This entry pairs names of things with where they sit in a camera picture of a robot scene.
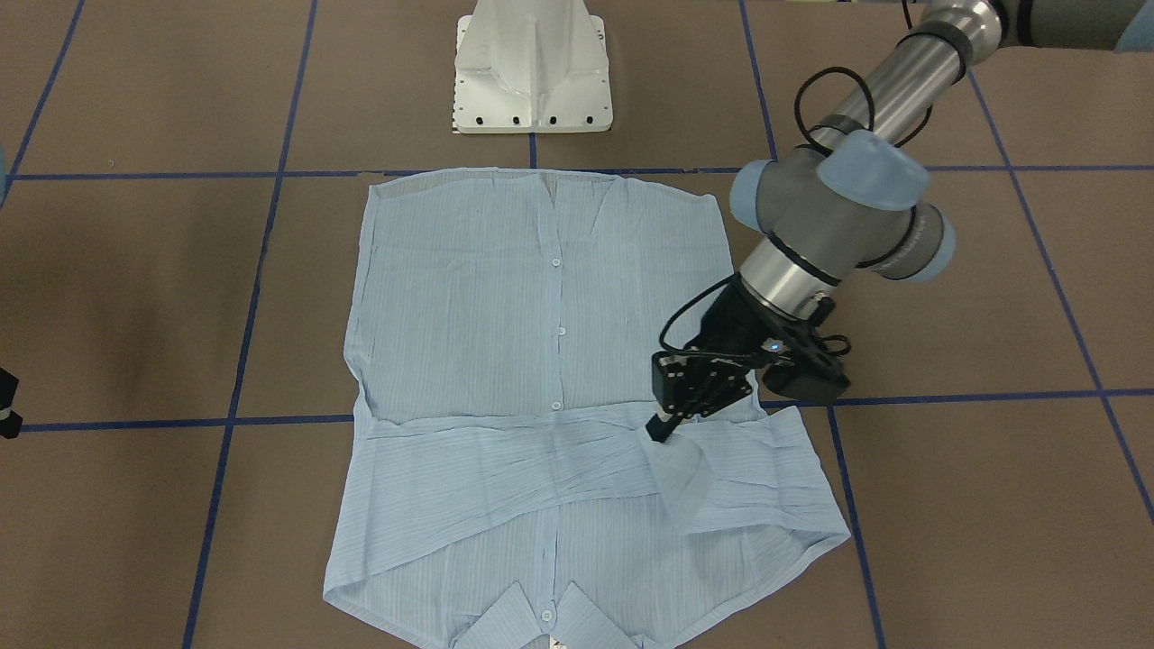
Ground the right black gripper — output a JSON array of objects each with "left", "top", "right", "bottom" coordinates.
[{"left": 0, "top": 368, "right": 23, "bottom": 440}]

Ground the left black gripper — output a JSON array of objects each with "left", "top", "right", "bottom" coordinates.
[{"left": 646, "top": 275, "right": 794, "bottom": 443}]

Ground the light blue button-up shirt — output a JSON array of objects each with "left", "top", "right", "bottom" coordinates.
[{"left": 323, "top": 169, "right": 850, "bottom": 648}]

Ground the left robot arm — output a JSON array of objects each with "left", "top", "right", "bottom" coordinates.
[{"left": 646, "top": 1, "right": 1151, "bottom": 443}]

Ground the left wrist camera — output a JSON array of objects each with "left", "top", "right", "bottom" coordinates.
[{"left": 762, "top": 319, "right": 852, "bottom": 406}]

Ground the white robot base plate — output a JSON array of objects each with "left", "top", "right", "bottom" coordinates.
[{"left": 451, "top": 1, "right": 614, "bottom": 134}]

